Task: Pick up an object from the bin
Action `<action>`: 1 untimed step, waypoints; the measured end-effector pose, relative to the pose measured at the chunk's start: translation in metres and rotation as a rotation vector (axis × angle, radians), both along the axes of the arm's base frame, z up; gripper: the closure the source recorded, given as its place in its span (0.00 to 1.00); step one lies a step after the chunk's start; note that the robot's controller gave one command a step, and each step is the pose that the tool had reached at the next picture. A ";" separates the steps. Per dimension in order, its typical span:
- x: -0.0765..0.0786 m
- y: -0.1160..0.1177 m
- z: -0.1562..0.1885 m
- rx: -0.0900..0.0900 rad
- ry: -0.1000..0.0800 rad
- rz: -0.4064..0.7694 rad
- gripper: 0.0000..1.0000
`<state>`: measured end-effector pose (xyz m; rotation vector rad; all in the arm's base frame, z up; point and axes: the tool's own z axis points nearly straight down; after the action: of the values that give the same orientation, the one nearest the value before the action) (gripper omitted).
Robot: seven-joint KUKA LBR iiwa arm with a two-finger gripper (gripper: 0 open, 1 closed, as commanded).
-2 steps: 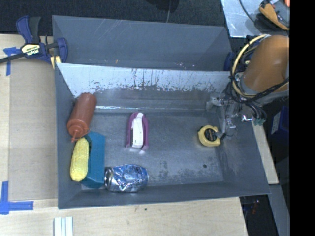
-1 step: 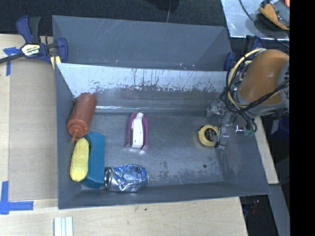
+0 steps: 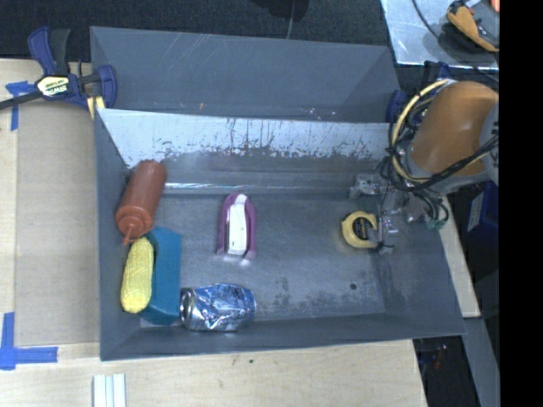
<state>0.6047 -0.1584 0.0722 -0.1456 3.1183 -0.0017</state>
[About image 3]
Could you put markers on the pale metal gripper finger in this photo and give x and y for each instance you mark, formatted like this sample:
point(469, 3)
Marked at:
point(386, 233)
point(365, 185)

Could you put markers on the yellow tape measure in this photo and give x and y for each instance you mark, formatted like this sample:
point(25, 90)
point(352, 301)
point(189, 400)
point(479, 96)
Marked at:
point(355, 229)

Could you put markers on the grey metal bin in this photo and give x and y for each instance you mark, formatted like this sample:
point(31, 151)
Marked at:
point(297, 244)

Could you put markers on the purple and white stapler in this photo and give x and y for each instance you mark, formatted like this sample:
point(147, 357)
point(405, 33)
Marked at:
point(236, 227)

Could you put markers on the crushed blue drinks can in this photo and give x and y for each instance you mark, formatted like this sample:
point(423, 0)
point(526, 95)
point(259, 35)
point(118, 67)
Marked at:
point(218, 307)

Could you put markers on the teal flat block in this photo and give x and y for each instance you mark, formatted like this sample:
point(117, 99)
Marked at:
point(167, 269)

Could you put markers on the red-brown squeeze bottle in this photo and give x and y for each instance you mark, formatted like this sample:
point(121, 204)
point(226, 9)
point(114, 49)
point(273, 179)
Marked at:
point(142, 197)

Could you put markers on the yellow toy corn cob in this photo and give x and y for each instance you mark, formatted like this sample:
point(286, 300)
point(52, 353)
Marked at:
point(138, 276)

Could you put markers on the pale wood flat board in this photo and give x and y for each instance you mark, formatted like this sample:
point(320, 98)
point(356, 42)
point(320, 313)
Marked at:
point(55, 227)

